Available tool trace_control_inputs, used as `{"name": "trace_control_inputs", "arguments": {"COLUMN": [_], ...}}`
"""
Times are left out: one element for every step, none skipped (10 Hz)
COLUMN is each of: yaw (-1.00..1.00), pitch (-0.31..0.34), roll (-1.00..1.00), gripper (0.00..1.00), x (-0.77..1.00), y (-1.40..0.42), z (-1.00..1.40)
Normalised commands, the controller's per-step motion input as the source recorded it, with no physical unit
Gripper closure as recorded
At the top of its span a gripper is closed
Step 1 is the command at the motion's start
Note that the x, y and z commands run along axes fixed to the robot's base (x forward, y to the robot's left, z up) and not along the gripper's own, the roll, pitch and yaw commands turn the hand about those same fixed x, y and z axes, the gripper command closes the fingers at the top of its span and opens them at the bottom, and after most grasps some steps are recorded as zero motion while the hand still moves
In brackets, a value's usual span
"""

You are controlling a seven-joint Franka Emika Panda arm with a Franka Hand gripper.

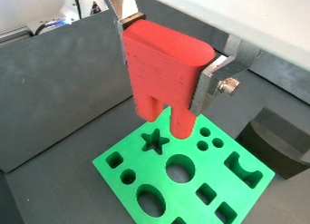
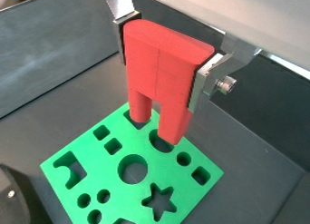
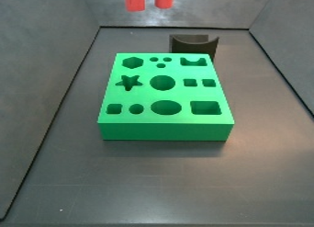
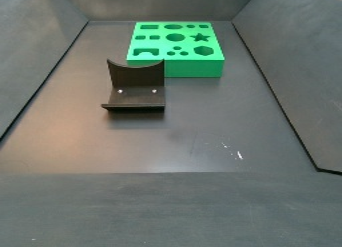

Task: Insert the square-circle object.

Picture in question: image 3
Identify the green shape sorter block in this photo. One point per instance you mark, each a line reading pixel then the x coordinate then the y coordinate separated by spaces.
pixel 165 97

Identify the dark curved holder block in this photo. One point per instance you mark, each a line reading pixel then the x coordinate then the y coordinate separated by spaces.
pixel 186 43

